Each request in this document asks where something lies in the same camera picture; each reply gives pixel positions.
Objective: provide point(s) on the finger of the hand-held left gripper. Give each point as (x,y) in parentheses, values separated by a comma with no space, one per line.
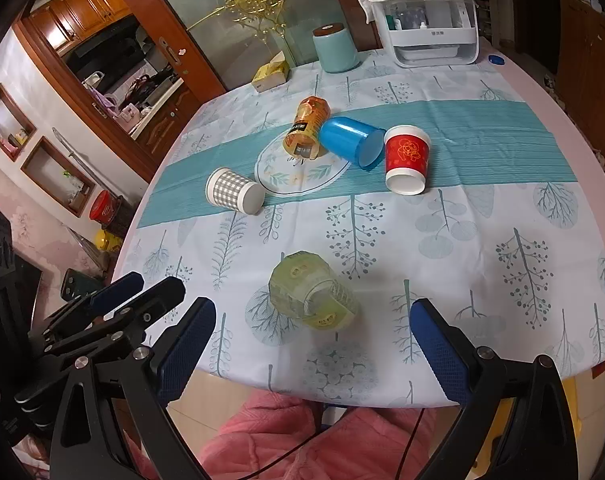
(155,297)
(117,290)

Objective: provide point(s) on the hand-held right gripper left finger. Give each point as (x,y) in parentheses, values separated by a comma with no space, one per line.
(187,345)

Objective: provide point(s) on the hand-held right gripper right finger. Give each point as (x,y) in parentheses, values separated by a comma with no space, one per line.
(438,351)

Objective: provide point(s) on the green translucent cup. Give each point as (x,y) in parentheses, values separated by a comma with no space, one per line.
(310,295)

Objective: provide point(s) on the grey checked paper cup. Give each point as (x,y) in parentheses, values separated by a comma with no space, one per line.
(232,194)

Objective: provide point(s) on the red paper cup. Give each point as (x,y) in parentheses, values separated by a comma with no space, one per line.
(405,159)

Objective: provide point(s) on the orange translucent cup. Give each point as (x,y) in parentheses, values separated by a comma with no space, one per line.
(305,127)

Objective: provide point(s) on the blue plastic cup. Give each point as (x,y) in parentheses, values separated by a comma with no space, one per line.
(351,141)

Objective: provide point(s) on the yellow container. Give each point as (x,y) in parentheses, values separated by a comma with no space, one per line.
(107,241)

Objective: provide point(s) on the tree print tablecloth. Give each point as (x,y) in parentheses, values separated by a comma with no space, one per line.
(432,270)

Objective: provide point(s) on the red round tin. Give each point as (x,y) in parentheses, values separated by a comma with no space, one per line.
(102,207)

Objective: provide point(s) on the pink fleece clothing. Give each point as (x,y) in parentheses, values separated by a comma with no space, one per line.
(282,440)

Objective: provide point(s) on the yellow stool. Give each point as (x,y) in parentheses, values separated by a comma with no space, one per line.
(574,410)

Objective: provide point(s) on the oval leaf print mat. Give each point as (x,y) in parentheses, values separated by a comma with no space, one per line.
(282,175)

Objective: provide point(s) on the yellow tissue box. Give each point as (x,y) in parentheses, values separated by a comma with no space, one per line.
(271,73)

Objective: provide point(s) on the blue round cap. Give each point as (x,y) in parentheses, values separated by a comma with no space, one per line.
(495,59)

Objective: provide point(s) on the teal canister with brown lid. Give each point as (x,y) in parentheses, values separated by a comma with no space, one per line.
(337,50)

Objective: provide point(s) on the white countertop appliance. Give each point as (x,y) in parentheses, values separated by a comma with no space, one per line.
(435,32)

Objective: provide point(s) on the dark wooden cabinet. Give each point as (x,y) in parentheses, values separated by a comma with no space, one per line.
(589,45)

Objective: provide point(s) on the wooden door frame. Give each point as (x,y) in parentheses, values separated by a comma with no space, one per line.
(172,25)

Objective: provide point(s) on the wooden kitchen wall cabinet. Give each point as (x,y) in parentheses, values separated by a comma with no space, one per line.
(82,7)

